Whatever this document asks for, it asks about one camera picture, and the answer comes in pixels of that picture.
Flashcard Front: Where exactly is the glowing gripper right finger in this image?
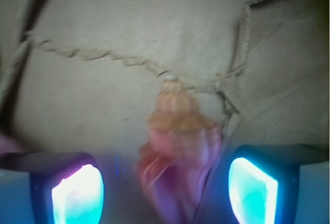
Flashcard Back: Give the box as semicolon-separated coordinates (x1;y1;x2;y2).
228;144;329;223

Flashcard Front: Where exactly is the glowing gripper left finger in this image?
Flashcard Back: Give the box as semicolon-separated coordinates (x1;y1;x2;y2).
1;152;105;223

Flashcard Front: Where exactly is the orange spiral sea shell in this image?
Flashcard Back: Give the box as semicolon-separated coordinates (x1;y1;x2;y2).
135;76;222;223

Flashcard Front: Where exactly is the brown paper lined box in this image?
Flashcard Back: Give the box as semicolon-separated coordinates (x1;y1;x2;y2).
0;0;330;163

